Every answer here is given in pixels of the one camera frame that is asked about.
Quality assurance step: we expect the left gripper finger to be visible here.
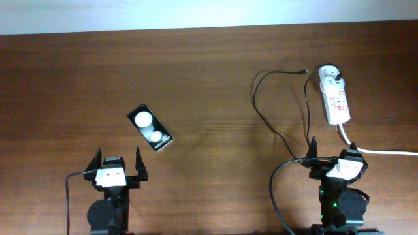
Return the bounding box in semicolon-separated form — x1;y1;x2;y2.
135;146;148;176
86;148;102;171

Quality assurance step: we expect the black charging cable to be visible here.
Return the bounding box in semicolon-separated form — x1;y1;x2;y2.
251;63;343;160

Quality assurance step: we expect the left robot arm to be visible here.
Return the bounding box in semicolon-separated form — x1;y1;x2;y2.
84;148;148;234

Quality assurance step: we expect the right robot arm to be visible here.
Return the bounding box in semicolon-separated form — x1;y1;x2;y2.
302;137;383;235

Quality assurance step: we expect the white charger plug adapter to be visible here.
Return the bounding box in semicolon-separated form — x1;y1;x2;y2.
319;65;345;93

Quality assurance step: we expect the white power strip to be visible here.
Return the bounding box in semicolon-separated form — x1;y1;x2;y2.
320;82;351;125

